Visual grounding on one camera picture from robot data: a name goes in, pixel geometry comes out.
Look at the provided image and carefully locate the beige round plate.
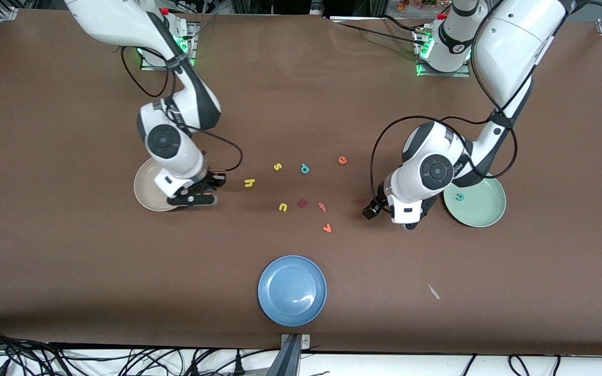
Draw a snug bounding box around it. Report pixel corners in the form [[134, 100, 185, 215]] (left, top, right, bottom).
[[134, 157, 181, 212]]

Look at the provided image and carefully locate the green round plate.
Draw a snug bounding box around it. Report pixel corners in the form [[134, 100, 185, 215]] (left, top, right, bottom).
[[443, 172, 507, 228]]

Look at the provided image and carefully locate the blue round plate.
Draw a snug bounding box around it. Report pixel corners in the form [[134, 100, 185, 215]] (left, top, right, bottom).
[[258, 255, 328, 327]]

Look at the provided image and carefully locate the brown table mat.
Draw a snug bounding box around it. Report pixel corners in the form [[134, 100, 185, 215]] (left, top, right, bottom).
[[0, 8, 602, 357]]

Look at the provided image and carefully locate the orange decorative foliage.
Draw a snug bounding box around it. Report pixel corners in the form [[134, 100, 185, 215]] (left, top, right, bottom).
[[398, 0, 448, 12]]

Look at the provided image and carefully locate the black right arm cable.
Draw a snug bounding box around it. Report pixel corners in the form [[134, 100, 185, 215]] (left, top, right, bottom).
[[120, 46, 243, 173]]

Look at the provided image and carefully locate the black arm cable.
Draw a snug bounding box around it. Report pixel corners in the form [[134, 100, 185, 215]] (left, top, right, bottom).
[[120, 46, 243, 173], [370, 116, 517, 202]]

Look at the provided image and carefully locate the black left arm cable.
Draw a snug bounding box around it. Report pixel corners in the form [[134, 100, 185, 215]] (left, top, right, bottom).
[[370, 116, 517, 202]]

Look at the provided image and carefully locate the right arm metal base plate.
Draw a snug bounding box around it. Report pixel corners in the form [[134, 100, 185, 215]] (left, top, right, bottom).
[[141, 21, 198, 71]]

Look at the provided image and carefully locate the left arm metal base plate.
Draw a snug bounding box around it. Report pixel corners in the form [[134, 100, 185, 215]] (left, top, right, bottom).
[[415, 29, 471, 78]]

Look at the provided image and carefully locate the aluminium camera mount profile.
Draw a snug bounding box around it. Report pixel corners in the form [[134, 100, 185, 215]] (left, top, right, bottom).
[[267, 333, 312, 376]]

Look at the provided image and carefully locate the black cable on table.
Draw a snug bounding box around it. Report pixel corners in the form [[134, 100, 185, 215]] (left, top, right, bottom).
[[331, 20, 423, 48], [382, 14, 423, 33]]

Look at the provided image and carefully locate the black cable tangle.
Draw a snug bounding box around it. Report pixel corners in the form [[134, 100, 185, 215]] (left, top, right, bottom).
[[0, 325, 281, 376]]

